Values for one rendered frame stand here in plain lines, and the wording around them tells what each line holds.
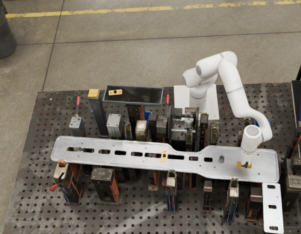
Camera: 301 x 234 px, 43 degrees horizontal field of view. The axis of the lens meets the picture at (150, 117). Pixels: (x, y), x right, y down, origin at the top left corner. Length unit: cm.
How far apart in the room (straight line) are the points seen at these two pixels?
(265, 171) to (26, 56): 320
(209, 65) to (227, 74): 16
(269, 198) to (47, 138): 162
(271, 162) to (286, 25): 268
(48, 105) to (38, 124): 18
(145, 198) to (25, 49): 279
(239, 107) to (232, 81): 14
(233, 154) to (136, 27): 272
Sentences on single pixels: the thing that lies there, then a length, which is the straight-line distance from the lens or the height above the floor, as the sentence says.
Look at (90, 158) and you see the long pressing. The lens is 238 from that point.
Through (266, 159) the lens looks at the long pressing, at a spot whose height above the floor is 100.
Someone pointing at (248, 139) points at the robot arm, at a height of 137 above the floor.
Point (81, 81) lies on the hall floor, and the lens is 419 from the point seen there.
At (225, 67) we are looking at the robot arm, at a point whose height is 159.
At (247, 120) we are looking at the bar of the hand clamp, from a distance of 225.
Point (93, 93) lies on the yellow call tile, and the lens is 248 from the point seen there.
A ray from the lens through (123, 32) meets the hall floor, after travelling 466.
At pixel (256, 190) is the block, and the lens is 228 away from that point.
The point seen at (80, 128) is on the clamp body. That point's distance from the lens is 250.
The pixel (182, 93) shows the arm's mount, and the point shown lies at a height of 80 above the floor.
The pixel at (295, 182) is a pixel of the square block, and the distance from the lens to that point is 226.
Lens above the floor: 299
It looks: 53 degrees down
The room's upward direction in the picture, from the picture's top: 7 degrees counter-clockwise
